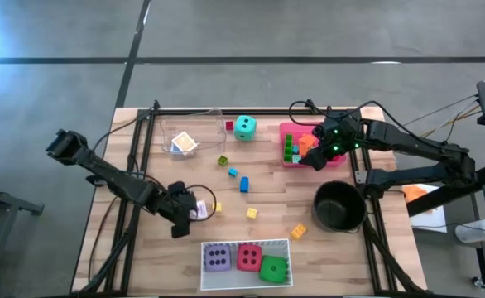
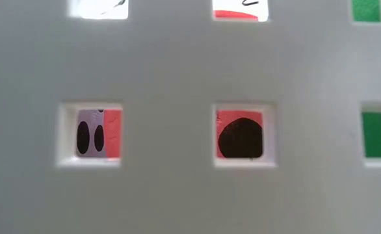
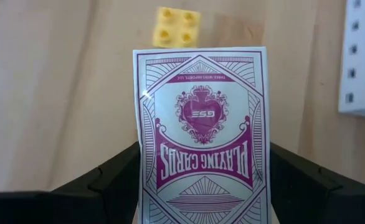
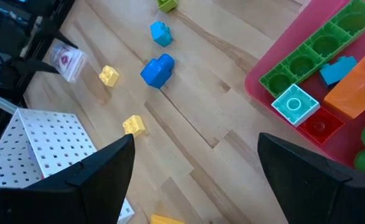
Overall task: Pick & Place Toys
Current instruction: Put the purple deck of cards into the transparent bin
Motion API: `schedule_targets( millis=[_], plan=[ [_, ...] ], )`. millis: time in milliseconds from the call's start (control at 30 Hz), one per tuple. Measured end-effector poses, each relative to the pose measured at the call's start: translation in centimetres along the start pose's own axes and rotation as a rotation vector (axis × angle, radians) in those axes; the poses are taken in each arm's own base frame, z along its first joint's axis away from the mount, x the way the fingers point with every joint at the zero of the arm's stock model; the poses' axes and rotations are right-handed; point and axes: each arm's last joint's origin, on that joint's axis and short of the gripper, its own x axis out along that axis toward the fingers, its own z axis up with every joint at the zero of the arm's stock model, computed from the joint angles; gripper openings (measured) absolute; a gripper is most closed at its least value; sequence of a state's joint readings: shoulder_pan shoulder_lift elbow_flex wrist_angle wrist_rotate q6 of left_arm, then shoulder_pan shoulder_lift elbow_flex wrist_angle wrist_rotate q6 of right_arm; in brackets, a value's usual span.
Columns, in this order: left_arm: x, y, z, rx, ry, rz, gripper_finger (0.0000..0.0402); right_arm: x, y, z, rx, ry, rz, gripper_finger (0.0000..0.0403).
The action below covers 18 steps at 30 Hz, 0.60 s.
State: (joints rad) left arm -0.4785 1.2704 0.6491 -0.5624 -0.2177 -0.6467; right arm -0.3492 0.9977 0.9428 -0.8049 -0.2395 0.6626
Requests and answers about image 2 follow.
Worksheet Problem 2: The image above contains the red foam die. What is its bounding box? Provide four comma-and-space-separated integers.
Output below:
103, 9, 263, 159

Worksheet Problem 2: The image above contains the purple foam die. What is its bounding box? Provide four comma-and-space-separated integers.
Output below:
76, 109, 106, 159

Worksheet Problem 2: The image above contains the green foam die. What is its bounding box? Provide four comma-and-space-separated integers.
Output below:
352, 0, 381, 159

